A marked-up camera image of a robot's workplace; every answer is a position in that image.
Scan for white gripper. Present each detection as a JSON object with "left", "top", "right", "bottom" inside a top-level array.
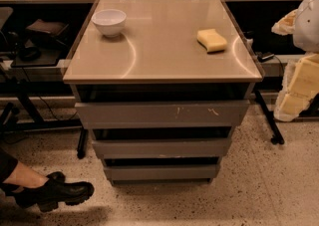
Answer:
[{"left": 271, "top": 10, "right": 319, "bottom": 121}]

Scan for grey bottom drawer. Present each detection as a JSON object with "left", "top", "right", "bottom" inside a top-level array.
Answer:
[{"left": 105, "top": 165, "right": 220, "bottom": 181}]

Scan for grey drawer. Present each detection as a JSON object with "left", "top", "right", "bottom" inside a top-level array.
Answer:
[
  {"left": 93, "top": 138, "right": 231, "bottom": 159},
  {"left": 105, "top": 165, "right": 220, "bottom": 181},
  {"left": 75, "top": 100, "right": 249, "bottom": 129}
]

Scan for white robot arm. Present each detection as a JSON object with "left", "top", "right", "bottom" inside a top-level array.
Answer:
[{"left": 271, "top": 0, "right": 319, "bottom": 121}]

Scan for grey drawer cabinet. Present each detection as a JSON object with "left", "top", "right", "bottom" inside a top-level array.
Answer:
[{"left": 64, "top": 0, "right": 263, "bottom": 171}]

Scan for grey top drawer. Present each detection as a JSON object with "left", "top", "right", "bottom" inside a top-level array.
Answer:
[{"left": 75, "top": 100, "right": 249, "bottom": 129}]

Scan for grey middle drawer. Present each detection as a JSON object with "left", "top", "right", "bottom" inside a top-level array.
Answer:
[{"left": 93, "top": 138, "right": 231, "bottom": 159}]

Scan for black power adapter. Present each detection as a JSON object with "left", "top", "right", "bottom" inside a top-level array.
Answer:
[{"left": 256, "top": 52, "right": 275, "bottom": 63}]

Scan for black table leg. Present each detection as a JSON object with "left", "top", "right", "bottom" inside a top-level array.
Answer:
[{"left": 254, "top": 90, "right": 285, "bottom": 144}]

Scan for yellow sponge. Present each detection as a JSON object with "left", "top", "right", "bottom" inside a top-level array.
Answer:
[{"left": 196, "top": 29, "right": 227, "bottom": 53}]

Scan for white ceramic bowl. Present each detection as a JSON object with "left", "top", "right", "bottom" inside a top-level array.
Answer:
[{"left": 91, "top": 9, "right": 127, "bottom": 37}]

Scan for brown box on shelf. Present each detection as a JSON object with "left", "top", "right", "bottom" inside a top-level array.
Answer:
[{"left": 26, "top": 19, "right": 69, "bottom": 39}]

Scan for black headphones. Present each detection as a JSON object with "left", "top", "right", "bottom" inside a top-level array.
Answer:
[{"left": 18, "top": 47, "right": 41, "bottom": 62}]

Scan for black left desk frame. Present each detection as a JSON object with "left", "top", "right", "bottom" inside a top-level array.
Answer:
[{"left": 0, "top": 78, "right": 87, "bottom": 159}]

